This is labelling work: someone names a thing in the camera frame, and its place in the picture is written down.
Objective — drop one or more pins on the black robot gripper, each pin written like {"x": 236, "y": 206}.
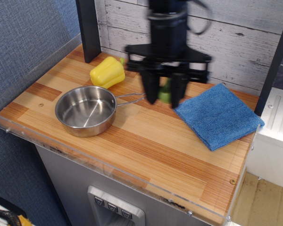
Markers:
{"x": 167, "y": 52}

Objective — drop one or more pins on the grey spatula green handle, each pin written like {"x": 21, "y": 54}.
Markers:
{"x": 164, "y": 94}

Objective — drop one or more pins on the blue towel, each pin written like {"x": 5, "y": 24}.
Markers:
{"x": 218, "y": 117}

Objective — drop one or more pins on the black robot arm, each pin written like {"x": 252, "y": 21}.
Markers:
{"x": 168, "y": 7}

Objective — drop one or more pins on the stainless steel pan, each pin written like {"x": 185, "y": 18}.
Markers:
{"x": 89, "y": 110}

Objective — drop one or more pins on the yellow toy bell pepper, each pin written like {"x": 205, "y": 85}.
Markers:
{"x": 108, "y": 73}

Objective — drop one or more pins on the clear acrylic table guard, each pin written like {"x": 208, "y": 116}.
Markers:
{"x": 148, "y": 147}

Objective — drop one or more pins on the white ribbed side unit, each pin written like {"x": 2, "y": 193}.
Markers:
{"x": 265, "y": 159}

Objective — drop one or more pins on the grey metal cabinet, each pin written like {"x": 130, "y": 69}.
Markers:
{"x": 71, "y": 181}

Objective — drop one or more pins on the silver dispenser panel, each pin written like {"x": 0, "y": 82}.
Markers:
{"x": 109, "y": 210}

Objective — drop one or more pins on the yellow object bottom corner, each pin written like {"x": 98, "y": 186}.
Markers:
{"x": 24, "y": 221}

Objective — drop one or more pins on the right black vertical post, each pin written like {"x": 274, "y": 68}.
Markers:
{"x": 270, "y": 78}

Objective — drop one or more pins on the black vertical post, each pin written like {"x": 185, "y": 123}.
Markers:
{"x": 89, "y": 29}
{"x": 270, "y": 78}

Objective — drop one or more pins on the left black vertical post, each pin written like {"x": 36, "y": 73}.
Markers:
{"x": 89, "y": 29}

